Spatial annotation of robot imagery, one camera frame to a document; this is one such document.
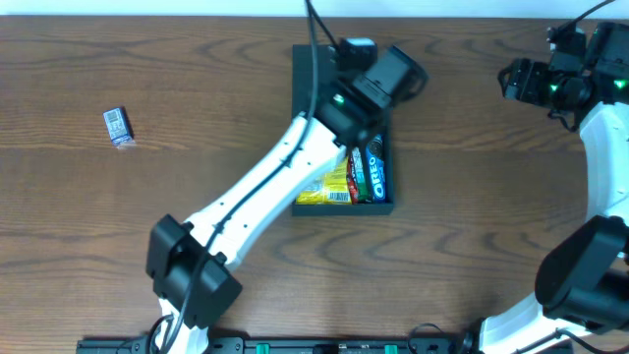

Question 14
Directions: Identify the blue Oreo cookie pack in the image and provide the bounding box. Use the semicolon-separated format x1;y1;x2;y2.
366;134;386;203

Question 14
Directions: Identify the small green candy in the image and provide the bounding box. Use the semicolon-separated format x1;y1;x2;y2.
352;147;372;204

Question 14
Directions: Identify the dark green lidded box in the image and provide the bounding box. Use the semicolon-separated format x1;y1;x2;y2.
290;44;396;216

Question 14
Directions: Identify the yellow snack bag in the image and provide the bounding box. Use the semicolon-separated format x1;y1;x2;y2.
295;158;352;206

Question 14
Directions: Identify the small blue white packet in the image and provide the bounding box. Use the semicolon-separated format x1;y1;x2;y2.
102;106;134;148

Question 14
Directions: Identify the red candy bag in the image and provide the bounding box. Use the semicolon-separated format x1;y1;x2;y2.
346;156;360;205

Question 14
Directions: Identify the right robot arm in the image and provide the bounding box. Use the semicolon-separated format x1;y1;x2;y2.
465;21;628;353

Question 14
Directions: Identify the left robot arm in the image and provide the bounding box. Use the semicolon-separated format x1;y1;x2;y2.
146;74;397;353

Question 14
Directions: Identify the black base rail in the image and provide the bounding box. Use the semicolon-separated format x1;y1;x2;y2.
75;336;462;354

